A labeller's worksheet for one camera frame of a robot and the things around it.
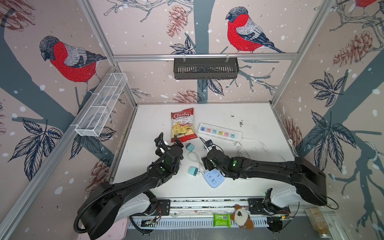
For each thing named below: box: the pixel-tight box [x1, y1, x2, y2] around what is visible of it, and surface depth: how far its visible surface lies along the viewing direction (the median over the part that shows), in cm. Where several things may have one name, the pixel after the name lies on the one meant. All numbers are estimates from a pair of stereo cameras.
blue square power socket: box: [203, 169, 225, 188], surface depth 82 cm
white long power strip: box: [197, 122, 243, 142], surface depth 102 cm
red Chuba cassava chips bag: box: [170, 107, 198, 143], surface depth 103 cm
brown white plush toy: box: [230, 204, 255, 230], surface depth 70 cm
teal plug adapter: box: [185, 142, 195, 152], surface depth 97 cm
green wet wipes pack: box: [213, 213, 232, 228], surface depth 71 cm
